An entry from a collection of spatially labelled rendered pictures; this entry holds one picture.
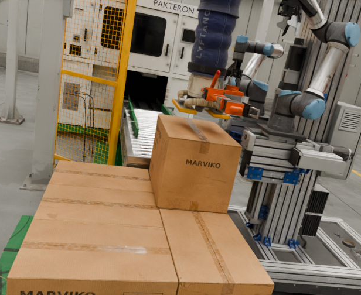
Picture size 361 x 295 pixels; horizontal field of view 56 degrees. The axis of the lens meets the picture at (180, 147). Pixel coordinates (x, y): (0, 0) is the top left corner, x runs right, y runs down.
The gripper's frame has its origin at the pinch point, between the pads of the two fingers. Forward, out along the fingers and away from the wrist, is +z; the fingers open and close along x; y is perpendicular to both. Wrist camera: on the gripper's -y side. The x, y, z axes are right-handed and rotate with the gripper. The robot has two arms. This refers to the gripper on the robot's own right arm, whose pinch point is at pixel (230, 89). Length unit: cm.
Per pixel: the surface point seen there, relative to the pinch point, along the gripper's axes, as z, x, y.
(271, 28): -143, 378, -871
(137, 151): 63, -53, -36
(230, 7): -45, -23, 40
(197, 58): -16, -34, 37
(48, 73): 18, -131, -72
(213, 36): -29, -29, 40
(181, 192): 54, -34, 60
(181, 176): 45, -36, 60
